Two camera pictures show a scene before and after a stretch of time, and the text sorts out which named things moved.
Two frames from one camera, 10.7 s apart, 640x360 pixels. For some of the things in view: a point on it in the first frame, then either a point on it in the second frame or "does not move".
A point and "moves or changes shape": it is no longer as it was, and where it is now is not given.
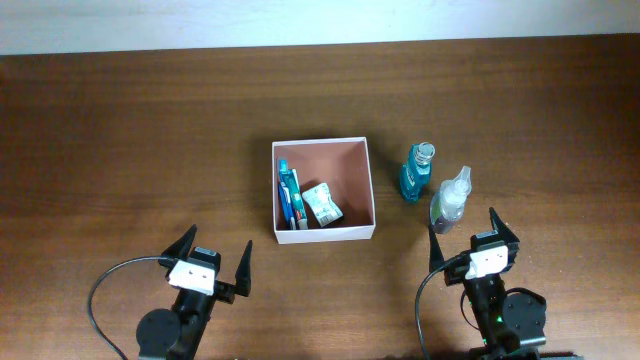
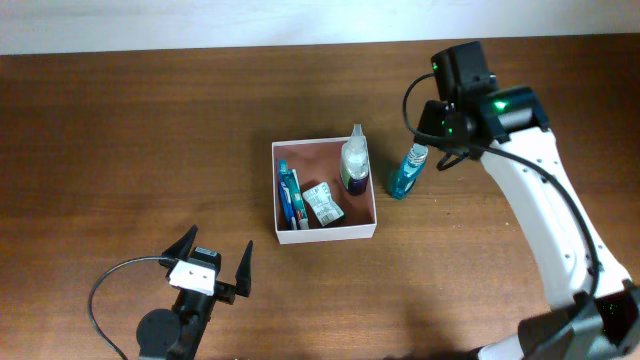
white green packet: (323, 206) does not move
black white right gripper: (512, 244) to (429, 119)
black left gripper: (225, 291) does not move
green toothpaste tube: (298, 198) does not move
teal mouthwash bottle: (418, 171) moves or changes shape
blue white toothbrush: (287, 192) does not move
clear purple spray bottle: (448, 204) to (355, 162)
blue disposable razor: (286, 205) does not move
